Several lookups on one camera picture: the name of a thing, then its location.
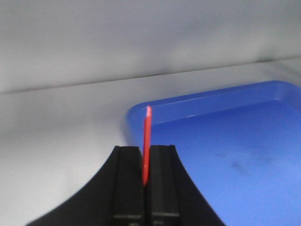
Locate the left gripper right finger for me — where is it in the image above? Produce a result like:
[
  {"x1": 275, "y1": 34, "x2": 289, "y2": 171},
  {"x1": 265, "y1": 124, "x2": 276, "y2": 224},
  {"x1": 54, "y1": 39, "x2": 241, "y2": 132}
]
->
[{"x1": 144, "y1": 145, "x2": 224, "y2": 226}]

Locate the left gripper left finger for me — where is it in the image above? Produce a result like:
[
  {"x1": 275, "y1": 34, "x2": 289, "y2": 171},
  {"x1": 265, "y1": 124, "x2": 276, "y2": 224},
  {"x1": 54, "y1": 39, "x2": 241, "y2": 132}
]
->
[{"x1": 29, "y1": 146, "x2": 144, "y2": 226}]

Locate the red plastic spoon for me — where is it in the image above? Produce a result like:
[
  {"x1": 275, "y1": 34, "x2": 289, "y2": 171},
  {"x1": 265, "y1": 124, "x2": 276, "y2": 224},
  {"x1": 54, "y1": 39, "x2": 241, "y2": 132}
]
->
[{"x1": 142, "y1": 105, "x2": 152, "y2": 186}]

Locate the blue plastic tray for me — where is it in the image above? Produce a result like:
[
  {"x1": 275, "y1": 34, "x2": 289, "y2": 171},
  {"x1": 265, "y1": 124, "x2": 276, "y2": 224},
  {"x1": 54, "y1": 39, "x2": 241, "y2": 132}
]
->
[{"x1": 127, "y1": 81, "x2": 301, "y2": 226}]

